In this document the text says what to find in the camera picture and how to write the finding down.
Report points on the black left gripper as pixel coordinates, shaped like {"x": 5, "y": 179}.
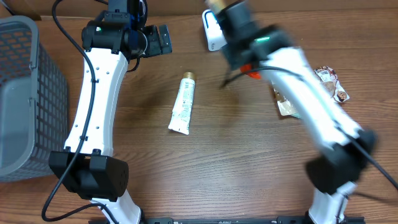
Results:
{"x": 158, "y": 45}

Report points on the white gold-capped tube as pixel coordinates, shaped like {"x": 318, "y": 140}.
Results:
{"x": 181, "y": 113}

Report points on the orange spaghetti pasta packet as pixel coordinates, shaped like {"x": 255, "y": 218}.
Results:
{"x": 247, "y": 69}

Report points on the beige brown snack pouch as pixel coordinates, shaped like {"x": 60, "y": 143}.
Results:
{"x": 328, "y": 78}

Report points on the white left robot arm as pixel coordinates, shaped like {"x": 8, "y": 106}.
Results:
{"x": 86, "y": 165}

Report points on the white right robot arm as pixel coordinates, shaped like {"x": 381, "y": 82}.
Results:
{"x": 345, "y": 147}

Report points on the white barcode scanner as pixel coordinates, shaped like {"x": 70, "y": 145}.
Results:
{"x": 213, "y": 32}

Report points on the grey plastic mesh basket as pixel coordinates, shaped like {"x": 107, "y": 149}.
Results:
{"x": 34, "y": 102}

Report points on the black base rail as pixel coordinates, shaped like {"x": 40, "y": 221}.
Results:
{"x": 279, "y": 220}

